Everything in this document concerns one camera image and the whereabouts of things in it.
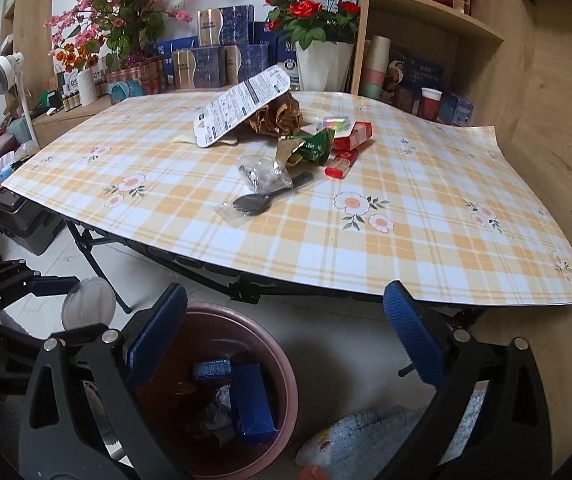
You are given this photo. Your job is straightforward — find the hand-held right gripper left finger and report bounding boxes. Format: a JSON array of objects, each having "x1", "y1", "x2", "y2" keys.
[{"x1": 18, "y1": 284, "x2": 188, "y2": 480}]

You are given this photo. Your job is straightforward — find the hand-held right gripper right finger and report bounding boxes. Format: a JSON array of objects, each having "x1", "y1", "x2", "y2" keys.
[{"x1": 381, "y1": 282, "x2": 551, "y2": 480}]

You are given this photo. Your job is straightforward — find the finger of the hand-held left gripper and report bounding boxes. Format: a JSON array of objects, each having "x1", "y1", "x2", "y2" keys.
[{"x1": 0, "y1": 259, "x2": 83, "y2": 313}]

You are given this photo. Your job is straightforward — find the clear round plastic lid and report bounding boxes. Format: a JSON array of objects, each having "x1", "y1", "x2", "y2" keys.
[{"x1": 62, "y1": 277, "x2": 117, "y2": 332}]

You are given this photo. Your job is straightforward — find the small blue red box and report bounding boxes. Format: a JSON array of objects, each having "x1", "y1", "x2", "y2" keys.
[{"x1": 192, "y1": 358, "x2": 233, "y2": 382}]

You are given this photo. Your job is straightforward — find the white tissue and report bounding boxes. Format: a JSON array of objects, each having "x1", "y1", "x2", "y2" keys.
[{"x1": 201, "y1": 384, "x2": 234, "y2": 443}]

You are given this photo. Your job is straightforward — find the blue paper coffee bag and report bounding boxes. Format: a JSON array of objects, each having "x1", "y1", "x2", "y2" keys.
[{"x1": 229, "y1": 362, "x2": 279, "y2": 445}]

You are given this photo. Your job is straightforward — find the brown plastic bin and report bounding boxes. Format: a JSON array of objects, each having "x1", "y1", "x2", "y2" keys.
[{"x1": 82, "y1": 302, "x2": 300, "y2": 479}]

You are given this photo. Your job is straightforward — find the rainbow candle blister pack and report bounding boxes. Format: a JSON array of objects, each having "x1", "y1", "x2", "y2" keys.
[{"x1": 322, "y1": 115, "x2": 353, "y2": 134}]

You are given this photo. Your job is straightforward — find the black equipment case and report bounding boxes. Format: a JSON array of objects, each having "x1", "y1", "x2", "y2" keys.
[{"x1": 0, "y1": 191, "x2": 68, "y2": 257}]

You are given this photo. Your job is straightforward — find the white fluffy mat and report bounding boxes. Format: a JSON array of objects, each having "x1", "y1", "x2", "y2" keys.
[{"x1": 295, "y1": 389, "x2": 487, "y2": 469}]

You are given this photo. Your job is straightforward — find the yellow plaid floral tablecloth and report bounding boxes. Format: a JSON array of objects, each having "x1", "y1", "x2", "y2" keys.
[{"x1": 3, "y1": 87, "x2": 572, "y2": 307}]

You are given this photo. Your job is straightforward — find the wooden sideboard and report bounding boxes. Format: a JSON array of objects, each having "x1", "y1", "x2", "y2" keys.
[{"x1": 31, "y1": 91, "x2": 132, "y2": 151}]

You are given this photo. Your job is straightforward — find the black plastic spork in wrapper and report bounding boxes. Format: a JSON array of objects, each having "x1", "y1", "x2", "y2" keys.
[{"x1": 212, "y1": 172, "x2": 315, "y2": 224}]

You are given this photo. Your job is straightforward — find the row of small brown bottles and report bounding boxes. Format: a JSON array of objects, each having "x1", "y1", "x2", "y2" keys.
[{"x1": 60, "y1": 87, "x2": 83, "y2": 114}]

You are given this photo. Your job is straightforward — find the red stick packet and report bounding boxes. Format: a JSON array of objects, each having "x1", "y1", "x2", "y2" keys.
[{"x1": 324, "y1": 149, "x2": 360, "y2": 180}]

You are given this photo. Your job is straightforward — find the cream round lid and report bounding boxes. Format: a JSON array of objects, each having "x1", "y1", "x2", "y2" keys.
[{"x1": 172, "y1": 132, "x2": 239, "y2": 147}]

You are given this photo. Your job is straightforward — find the crumpled clear plastic wrap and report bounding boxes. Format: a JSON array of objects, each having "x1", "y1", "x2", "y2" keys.
[{"x1": 238, "y1": 156, "x2": 293, "y2": 192}]

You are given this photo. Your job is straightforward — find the white ribbed vase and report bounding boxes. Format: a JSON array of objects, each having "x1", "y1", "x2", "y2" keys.
[{"x1": 76, "y1": 68, "x2": 98, "y2": 107}]

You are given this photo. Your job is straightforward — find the teal shell-shaped holder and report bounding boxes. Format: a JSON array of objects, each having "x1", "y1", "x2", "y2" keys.
[{"x1": 108, "y1": 80, "x2": 145, "y2": 106}]

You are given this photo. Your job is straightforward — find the red and white box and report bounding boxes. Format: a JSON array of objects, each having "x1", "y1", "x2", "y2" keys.
[{"x1": 330, "y1": 122, "x2": 375, "y2": 151}]

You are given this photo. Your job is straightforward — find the green snack wrapper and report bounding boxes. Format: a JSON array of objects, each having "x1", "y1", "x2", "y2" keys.
[{"x1": 275, "y1": 127, "x2": 337, "y2": 167}]

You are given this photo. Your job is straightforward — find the white desk fan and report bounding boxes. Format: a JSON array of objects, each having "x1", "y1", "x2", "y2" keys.
[{"x1": 0, "y1": 52, "x2": 38, "y2": 150}]

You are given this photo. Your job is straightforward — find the wicker basket planter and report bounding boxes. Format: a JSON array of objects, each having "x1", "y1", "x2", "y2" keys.
[{"x1": 105, "y1": 55, "x2": 165, "y2": 92}]

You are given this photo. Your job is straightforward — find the orange artificial flowers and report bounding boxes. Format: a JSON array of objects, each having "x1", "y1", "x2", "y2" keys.
[{"x1": 52, "y1": 41, "x2": 100, "y2": 75}]

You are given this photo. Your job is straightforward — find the small blue patterned box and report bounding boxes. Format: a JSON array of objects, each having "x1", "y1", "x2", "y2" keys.
[{"x1": 438, "y1": 91, "x2": 475, "y2": 128}]

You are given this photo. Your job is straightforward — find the red cup with white rim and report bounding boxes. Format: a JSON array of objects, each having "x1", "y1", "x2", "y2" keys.
[{"x1": 418, "y1": 87, "x2": 442, "y2": 122}]

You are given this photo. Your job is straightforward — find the white printed cardboard sheet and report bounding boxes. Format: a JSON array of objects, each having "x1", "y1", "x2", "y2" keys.
[{"x1": 193, "y1": 67, "x2": 293, "y2": 149}]

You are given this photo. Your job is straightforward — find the crumpled gold wrapper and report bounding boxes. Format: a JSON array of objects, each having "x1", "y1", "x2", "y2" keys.
[{"x1": 247, "y1": 94, "x2": 305, "y2": 139}]

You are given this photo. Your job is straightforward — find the dark blue printed box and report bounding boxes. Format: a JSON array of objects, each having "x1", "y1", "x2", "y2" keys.
[{"x1": 390, "y1": 46, "x2": 445, "y2": 107}]

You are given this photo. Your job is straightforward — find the stack of pastel cups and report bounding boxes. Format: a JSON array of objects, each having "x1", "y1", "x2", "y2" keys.
[{"x1": 358, "y1": 35, "x2": 392, "y2": 102}]

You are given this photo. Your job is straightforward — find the stack of blue gift boxes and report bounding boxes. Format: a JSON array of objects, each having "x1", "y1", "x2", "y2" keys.
[{"x1": 155, "y1": 4, "x2": 303, "y2": 95}]

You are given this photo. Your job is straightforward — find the white faceted vase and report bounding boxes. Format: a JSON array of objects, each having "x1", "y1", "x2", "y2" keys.
[{"x1": 295, "y1": 40, "x2": 356, "y2": 94}]

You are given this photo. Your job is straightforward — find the wooden shelf unit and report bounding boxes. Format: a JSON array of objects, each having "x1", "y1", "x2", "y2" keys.
[{"x1": 350, "y1": 0, "x2": 537, "y2": 132}]

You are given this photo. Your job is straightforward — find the pink artificial blossom plant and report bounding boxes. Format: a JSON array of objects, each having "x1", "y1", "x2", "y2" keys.
[{"x1": 45, "y1": 0, "x2": 193, "y2": 72}]

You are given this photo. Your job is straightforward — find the red artificial rose bouquet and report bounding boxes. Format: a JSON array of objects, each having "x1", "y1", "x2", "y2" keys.
[{"x1": 264, "y1": 0, "x2": 362, "y2": 52}]

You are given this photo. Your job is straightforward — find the black folding table frame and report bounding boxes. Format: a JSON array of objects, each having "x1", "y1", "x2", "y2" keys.
[{"x1": 63, "y1": 219, "x2": 489, "y2": 377}]

